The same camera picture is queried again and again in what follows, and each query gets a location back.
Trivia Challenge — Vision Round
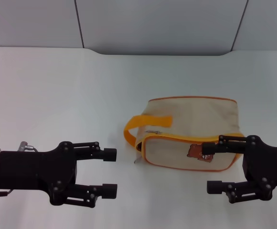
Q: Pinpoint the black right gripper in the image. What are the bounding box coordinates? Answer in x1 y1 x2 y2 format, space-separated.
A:
202 134 277 204

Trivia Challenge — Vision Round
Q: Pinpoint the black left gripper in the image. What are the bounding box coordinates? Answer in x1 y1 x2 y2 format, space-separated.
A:
0 141 117 206

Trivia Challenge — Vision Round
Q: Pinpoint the beige food bag orange trim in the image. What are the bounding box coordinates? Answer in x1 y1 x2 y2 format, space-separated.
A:
123 97 246 173

